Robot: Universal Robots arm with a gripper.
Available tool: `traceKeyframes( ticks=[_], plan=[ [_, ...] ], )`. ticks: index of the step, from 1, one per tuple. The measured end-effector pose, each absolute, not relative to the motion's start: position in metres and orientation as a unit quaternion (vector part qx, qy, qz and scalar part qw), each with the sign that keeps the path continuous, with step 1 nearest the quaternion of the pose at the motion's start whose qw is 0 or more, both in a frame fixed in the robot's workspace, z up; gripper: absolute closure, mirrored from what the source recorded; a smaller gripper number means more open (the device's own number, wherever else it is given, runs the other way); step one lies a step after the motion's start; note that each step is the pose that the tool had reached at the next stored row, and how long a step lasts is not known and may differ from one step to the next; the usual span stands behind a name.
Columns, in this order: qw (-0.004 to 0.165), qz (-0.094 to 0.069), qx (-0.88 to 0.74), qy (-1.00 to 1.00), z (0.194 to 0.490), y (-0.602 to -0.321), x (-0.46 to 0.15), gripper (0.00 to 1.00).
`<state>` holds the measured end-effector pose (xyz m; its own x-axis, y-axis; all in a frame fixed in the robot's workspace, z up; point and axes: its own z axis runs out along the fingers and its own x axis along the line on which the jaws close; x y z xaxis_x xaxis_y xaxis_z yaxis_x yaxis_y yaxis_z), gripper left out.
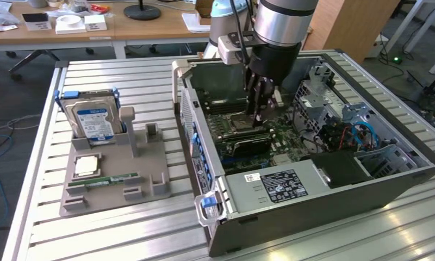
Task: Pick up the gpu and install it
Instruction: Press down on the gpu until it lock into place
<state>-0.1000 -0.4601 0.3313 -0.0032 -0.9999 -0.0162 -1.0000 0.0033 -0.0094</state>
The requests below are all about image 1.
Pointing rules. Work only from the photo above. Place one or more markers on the grey cup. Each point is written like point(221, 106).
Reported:
point(38, 3)

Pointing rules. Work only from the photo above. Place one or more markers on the silver chipset heatsink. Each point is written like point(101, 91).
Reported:
point(284, 161)

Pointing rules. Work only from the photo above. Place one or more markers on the small white box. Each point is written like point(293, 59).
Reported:
point(95, 23)

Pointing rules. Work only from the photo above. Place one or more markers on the wooden office desk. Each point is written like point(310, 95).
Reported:
point(41, 36)
point(174, 30)

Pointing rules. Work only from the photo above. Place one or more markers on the black chair base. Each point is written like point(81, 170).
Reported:
point(33, 55)

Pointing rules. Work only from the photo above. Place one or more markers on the open grey PC case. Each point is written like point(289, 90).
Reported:
point(312, 217)

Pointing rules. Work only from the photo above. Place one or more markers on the white box with red button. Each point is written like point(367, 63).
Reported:
point(380, 49)

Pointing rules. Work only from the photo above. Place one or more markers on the black topped white box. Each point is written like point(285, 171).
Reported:
point(37, 17)

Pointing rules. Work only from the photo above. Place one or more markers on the tall perforated disk bay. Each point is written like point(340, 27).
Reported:
point(317, 119)

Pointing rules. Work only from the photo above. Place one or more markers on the green lit switch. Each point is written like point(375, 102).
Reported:
point(397, 58)

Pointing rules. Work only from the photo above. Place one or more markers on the beige tape roll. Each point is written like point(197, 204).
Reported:
point(55, 2)

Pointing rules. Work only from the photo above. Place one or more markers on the dark grey lump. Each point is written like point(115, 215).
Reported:
point(79, 8)

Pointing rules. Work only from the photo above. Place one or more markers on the brown cardboard box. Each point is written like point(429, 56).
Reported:
point(204, 8)

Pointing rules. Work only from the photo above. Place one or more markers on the grey power supply unit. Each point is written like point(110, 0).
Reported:
point(246, 195)

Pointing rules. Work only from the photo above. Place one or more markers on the white table frame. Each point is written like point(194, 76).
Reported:
point(425, 27)

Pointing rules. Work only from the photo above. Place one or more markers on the low grey disk bay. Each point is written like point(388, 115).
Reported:
point(385, 163)

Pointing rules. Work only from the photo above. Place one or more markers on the hard disk with blue label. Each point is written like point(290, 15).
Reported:
point(91, 122)

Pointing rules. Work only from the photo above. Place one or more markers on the black equipment stand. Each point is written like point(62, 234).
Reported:
point(433, 89)

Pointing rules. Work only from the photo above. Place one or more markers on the grey plastic parts rack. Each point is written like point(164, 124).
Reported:
point(113, 198)

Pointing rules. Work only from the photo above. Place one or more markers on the clear plastic bag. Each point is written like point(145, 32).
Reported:
point(1, 13)

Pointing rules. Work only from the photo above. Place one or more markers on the green motherboard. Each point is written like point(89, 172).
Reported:
point(290, 141)

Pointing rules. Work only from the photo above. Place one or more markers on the blue disk caddy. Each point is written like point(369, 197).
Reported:
point(71, 95)

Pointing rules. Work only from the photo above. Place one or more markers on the red and white package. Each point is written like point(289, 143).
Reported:
point(99, 9)

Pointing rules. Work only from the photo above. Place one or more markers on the black graphics card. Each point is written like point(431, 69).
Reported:
point(252, 146)

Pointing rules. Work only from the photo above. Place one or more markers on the white tape roll holder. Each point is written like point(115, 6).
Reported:
point(71, 25)

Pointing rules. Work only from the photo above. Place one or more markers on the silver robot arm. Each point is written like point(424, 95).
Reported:
point(284, 21)

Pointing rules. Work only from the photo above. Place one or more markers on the black round lamp base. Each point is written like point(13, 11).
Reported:
point(142, 12)

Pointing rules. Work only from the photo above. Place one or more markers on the blue case latch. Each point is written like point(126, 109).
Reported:
point(208, 203)

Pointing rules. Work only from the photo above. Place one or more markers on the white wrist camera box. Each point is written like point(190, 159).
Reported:
point(230, 50)

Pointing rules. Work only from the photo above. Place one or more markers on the stack of white papers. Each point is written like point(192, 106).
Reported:
point(196, 23)

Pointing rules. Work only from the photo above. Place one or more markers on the CPU socket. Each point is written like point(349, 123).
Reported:
point(238, 122)

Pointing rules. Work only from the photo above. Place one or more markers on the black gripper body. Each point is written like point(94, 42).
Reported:
point(272, 62)

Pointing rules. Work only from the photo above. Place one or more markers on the silver CPU chip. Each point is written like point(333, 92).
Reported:
point(86, 166)

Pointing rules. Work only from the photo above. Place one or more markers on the white paper label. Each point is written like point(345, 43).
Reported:
point(3, 28)

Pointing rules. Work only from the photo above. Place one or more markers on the green RAM stick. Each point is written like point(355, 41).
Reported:
point(122, 178)

